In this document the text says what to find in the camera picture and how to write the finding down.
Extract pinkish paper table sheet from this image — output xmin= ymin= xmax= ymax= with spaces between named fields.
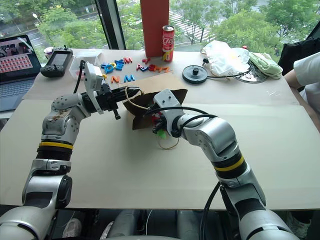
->
xmin=22 ymin=48 xmax=302 ymax=107

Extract white shoe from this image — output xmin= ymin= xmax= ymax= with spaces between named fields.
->
xmin=61 ymin=217 xmax=83 ymax=239
xmin=284 ymin=211 xmax=312 ymax=240

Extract black lower arm cable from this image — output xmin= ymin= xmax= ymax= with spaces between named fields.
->
xmin=199 ymin=180 xmax=223 ymax=240

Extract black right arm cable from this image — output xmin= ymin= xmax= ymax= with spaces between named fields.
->
xmin=143 ymin=106 xmax=219 ymax=138

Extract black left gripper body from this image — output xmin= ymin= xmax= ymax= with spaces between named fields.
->
xmin=95 ymin=83 xmax=122 ymax=122

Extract person in white shirt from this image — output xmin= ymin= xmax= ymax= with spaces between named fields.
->
xmin=292 ymin=51 xmax=320 ymax=115

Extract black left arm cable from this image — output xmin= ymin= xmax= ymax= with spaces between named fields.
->
xmin=72 ymin=59 xmax=87 ymax=95

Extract brown paper bag twine handles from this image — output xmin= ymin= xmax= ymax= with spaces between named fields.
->
xmin=118 ymin=72 xmax=189 ymax=151

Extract clear plastic box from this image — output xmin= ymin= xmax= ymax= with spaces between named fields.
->
xmin=68 ymin=51 xmax=104 ymax=81

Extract black window frame post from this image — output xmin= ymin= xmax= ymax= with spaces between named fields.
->
xmin=94 ymin=0 xmax=127 ymax=51

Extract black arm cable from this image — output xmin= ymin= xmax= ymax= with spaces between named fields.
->
xmin=143 ymin=106 xmax=219 ymax=138
xmin=199 ymin=180 xmax=223 ymax=240
xmin=72 ymin=59 xmax=87 ymax=95

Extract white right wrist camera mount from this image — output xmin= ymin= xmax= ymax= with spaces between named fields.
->
xmin=152 ymin=88 xmax=186 ymax=138

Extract red soda can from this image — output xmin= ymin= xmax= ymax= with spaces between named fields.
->
xmin=161 ymin=24 xmax=175 ymax=63

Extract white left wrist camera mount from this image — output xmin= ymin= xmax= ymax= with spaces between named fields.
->
xmin=83 ymin=61 xmax=105 ymax=116

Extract round metal plate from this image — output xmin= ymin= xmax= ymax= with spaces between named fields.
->
xmin=232 ymin=59 xmax=271 ymax=84

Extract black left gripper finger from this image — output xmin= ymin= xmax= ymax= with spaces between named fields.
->
xmin=116 ymin=86 xmax=141 ymax=96
xmin=116 ymin=91 xmax=144 ymax=103

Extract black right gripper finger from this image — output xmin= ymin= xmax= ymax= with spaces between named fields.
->
xmin=150 ymin=120 xmax=163 ymax=135

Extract open grey laptop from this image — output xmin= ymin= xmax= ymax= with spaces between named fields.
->
xmin=0 ymin=34 xmax=43 ymax=113

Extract red white green plush toy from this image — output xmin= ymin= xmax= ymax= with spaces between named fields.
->
xmin=150 ymin=111 xmax=168 ymax=140

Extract beige paper table sheet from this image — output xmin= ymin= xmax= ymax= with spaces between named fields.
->
xmin=0 ymin=99 xmax=320 ymax=211

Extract red-orange upright pillar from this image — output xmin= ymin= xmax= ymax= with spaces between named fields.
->
xmin=139 ymin=0 xmax=171 ymax=59

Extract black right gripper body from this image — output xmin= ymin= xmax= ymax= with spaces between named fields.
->
xmin=158 ymin=112 xmax=174 ymax=137

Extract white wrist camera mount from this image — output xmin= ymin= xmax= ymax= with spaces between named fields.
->
xmin=83 ymin=61 xmax=105 ymax=116
xmin=152 ymin=88 xmax=186 ymax=138

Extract dark rounded robot legs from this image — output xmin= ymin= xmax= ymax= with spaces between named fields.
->
xmin=98 ymin=209 xmax=241 ymax=240

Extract light green cloth pouch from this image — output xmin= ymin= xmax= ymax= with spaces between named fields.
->
xmin=247 ymin=51 xmax=284 ymax=80

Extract cup with purple lid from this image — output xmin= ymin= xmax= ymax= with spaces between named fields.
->
xmin=43 ymin=46 xmax=55 ymax=60

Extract white crumpled plastic bag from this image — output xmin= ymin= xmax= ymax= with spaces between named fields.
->
xmin=199 ymin=39 xmax=251 ymax=77

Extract black bag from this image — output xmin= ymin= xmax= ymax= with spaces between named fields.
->
xmin=277 ymin=36 xmax=320 ymax=77

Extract black handheld remote controller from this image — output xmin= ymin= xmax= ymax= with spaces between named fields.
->
xmin=39 ymin=44 xmax=74 ymax=78

